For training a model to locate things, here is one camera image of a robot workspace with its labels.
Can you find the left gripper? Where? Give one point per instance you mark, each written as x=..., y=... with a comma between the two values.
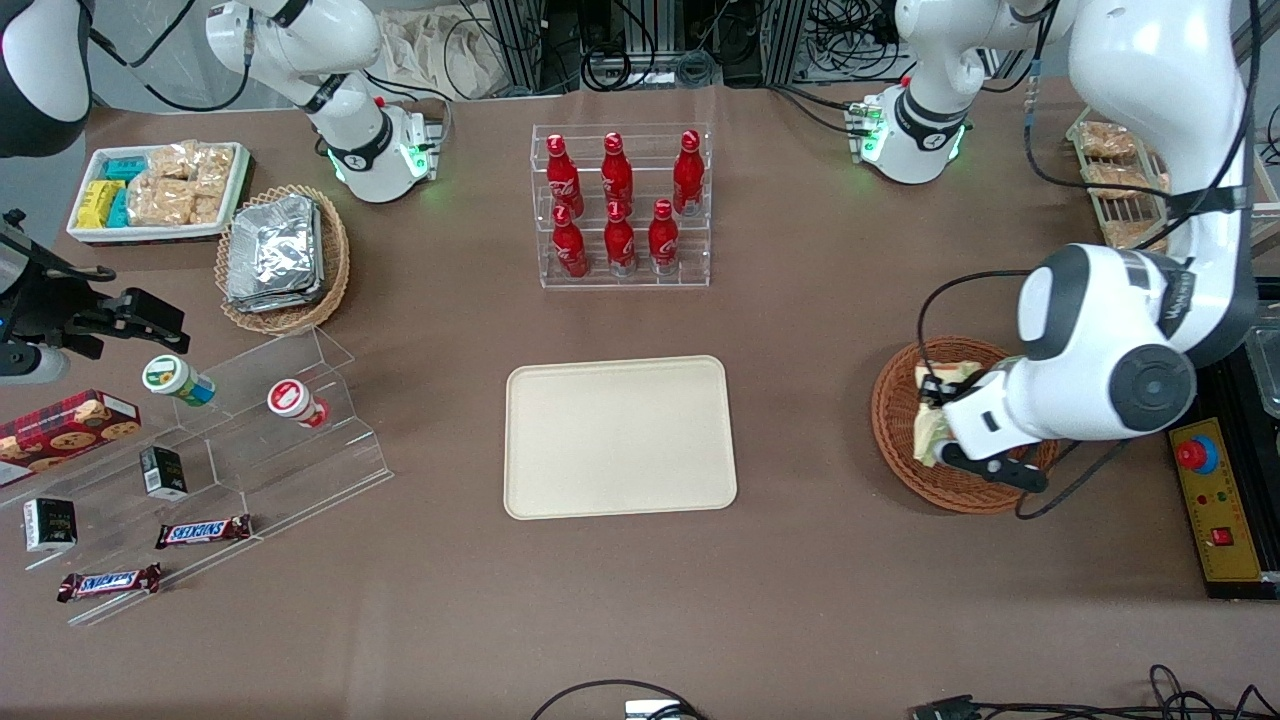
x=934, y=388

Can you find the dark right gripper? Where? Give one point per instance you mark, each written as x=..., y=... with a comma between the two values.
x=50, y=302

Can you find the triangle sandwich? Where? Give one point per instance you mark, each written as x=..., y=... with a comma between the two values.
x=930, y=435

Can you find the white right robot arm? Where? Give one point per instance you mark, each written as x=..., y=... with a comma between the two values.
x=340, y=40

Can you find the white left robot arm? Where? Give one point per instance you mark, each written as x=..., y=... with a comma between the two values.
x=1150, y=100

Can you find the round brown wicker basket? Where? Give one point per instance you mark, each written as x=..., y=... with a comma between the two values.
x=895, y=440

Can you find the oval tan wicker basket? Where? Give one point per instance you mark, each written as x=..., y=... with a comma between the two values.
x=335, y=260

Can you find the cream plastic tray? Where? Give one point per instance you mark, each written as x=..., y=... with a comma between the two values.
x=620, y=438

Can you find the cup with green lid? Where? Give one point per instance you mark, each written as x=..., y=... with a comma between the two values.
x=170, y=378

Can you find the white rectangular snack bin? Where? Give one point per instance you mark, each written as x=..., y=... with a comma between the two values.
x=150, y=235

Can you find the teal snack pack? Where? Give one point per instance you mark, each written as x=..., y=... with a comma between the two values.
x=125, y=169
x=119, y=210

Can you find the yellow snack pack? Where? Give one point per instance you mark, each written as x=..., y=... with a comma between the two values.
x=97, y=205

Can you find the clear bag of crackers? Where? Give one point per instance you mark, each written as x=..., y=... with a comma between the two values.
x=160, y=202
x=172, y=160
x=207, y=200
x=214, y=163

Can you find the red cookie box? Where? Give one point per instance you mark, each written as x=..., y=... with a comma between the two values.
x=60, y=430

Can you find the silver foil pack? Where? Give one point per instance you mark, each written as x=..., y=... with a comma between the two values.
x=275, y=303
x=272, y=245

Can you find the small black carton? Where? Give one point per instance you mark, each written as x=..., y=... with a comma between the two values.
x=163, y=473
x=50, y=525

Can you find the cup with red lid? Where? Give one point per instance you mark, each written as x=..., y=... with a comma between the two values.
x=290, y=398

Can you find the brown snickers bar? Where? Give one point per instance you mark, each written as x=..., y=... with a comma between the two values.
x=203, y=532
x=108, y=583

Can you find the clear acrylic stepped display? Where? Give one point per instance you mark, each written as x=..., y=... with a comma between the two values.
x=300, y=470

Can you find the clear bag of bread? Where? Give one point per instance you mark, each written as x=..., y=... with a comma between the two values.
x=1105, y=140
x=1120, y=181
x=1135, y=236

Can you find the red emergency stop button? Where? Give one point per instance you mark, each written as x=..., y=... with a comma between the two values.
x=1197, y=455

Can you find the black and yellow control box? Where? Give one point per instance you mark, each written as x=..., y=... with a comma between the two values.
x=1225, y=500

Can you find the red cola bottle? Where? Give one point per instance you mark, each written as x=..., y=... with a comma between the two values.
x=564, y=180
x=617, y=175
x=663, y=243
x=570, y=250
x=620, y=245
x=688, y=180

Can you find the clear plastic container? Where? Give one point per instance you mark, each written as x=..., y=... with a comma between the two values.
x=1266, y=375

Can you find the clear acrylic bottle rack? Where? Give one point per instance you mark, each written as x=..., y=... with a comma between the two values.
x=625, y=282

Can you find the white cloth bag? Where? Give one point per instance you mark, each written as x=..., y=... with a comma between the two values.
x=430, y=55

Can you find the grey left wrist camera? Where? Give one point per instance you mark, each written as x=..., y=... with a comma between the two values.
x=995, y=470

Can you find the aluminium frame post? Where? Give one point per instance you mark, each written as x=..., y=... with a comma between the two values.
x=520, y=40
x=785, y=35

